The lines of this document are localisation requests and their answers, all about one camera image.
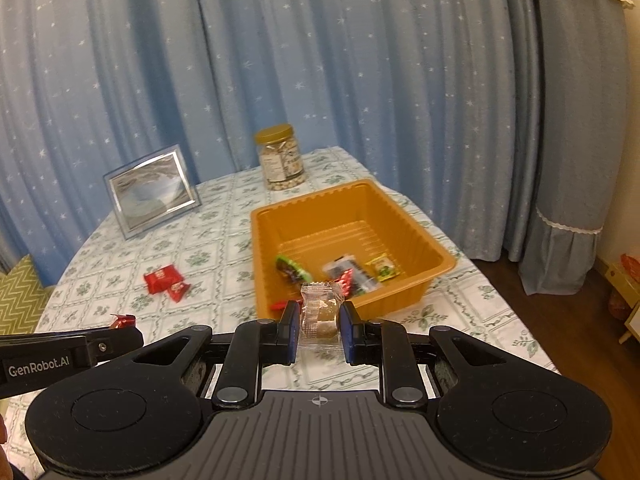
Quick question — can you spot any nut jar with gold lid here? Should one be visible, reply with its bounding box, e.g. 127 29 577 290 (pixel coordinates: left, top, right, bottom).
253 124 305 192

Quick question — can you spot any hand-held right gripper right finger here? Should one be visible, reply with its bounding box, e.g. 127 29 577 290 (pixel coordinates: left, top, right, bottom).
338 301 501 409

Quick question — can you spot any green zigzag cushion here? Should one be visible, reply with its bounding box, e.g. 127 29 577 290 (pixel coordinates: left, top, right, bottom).
0 254 54 337

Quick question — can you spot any blue star curtain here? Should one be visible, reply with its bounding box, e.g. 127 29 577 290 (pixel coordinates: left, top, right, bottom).
0 0 546 288

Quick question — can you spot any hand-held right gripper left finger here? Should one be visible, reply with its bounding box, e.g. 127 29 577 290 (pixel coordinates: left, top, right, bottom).
132 300 302 409

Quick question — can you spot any small wooden cabinet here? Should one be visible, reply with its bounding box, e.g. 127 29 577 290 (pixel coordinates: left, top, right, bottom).
605 260 640 347

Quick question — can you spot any glass picture frame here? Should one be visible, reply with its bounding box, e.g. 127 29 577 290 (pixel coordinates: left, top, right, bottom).
102 144 203 240

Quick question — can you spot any yellow candy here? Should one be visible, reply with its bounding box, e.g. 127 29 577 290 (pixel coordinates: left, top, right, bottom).
365 254 404 283

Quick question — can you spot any red patterned candy packet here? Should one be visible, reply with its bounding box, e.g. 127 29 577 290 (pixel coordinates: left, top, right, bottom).
332 267 369 299

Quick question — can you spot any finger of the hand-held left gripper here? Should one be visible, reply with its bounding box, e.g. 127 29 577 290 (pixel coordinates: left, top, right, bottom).
82 326 145 367

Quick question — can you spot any black snack packet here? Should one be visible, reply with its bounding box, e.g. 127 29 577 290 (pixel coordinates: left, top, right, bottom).
325 255 384 296

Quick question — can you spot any orange plastic tray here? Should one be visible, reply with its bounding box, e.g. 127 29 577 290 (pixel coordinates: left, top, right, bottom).
250 178 459 322

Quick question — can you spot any clear candy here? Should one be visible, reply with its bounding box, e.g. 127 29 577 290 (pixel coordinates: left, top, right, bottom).
299 281 347 350

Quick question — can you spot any red bag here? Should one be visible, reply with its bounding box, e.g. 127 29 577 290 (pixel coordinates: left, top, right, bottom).
620 253 640 287

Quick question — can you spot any green brown snack packet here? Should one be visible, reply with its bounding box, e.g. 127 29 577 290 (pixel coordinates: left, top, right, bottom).
273 254 314 284

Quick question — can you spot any grey curtain with lace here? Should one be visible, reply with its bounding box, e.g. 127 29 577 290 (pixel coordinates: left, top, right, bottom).
517 0 636 297

